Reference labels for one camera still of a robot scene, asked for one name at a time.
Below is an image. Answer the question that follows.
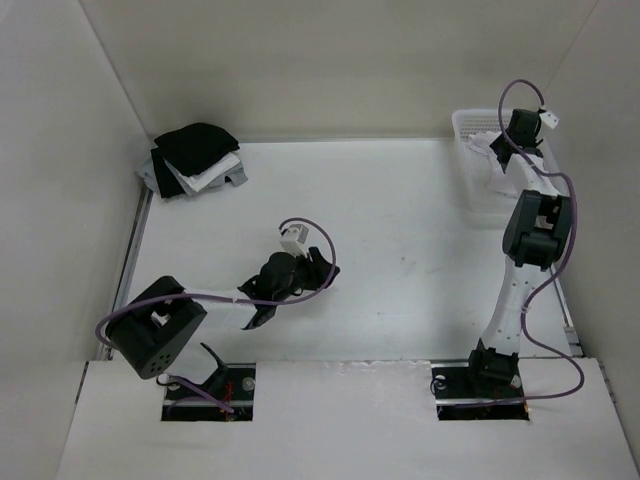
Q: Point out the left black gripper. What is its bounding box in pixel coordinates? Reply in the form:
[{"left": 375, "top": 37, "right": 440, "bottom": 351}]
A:
[{"left": 273, "top": 247, "right": 338, "bottom": 305}]

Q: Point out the white tank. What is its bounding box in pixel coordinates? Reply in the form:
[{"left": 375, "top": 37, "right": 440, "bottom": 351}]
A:
[
  {"left": 165, "top": 153, "right": 241, "bottom": 193},
  {"left": 467, "top": 131, "right": 516, "bottom": 199}
]

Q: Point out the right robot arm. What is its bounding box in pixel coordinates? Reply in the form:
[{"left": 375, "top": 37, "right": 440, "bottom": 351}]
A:
[{"left": 463, "top": 109, "right": 573, "bottom": 401}]

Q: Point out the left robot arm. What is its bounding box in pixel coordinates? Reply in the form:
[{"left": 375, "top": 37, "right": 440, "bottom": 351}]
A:
[{"left": 104, "top": 247, "right": 340, "bottom": 399}]

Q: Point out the white folded tank top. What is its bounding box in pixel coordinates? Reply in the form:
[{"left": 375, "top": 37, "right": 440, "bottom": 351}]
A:
[{"left": 165, "top": 153, "right": 241, "bottom": 193}]

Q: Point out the lower black folded tank top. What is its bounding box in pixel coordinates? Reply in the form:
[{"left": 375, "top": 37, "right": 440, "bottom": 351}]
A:
[{"left": 151, "top": 149, "right": 186, "bottom": 200}]

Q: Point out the black folded tank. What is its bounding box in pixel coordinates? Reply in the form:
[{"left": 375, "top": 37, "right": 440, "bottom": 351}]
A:
[
  {"left": 154, "top": 122, "right": 239, "bottom": 177},
  {"left": 151, "top": 149, "right": 186, "bottom": 200}
]

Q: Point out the grey folded tank top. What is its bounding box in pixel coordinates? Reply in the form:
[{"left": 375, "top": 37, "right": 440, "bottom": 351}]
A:
[{"left": 136, "top": 157, "right": 248, "bottom": 198}]

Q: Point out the white plastic basket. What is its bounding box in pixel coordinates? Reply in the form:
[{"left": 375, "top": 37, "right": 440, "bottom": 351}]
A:
[{"left": 451, "top": 107, "right": 569, "bottom": 215}]

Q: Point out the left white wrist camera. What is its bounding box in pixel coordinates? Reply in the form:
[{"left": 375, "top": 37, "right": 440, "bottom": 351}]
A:
[{"left": 279, "top": 224, "right": 309, "bottom": 257}]

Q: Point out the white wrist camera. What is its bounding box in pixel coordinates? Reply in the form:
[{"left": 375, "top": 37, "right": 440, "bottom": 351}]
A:
[
  {"left": 279, "top": 224, "right": 309, "bottom": 257},
  {"left": 538, "top": 109, "right": 559, "bottom": 130}
]

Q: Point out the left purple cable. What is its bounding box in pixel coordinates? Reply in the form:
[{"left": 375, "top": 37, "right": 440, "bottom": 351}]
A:
[{"left": 94, "top": 217, "right": 337, "bottom": 346}]

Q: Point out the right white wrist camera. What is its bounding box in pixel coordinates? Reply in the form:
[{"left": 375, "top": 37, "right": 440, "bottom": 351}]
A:
[{"left": 538, "top": 109, "right": 559, "bottom": 130}]

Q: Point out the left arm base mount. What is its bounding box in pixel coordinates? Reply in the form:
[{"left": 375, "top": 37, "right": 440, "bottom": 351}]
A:
[{"left": 156, "top": 364, "right": 257, "bottom": 423}]

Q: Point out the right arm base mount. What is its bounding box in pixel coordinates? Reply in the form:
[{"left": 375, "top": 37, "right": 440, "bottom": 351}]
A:
[{"left": 430, "top": 362, "right": 529, "bottom": 421}]

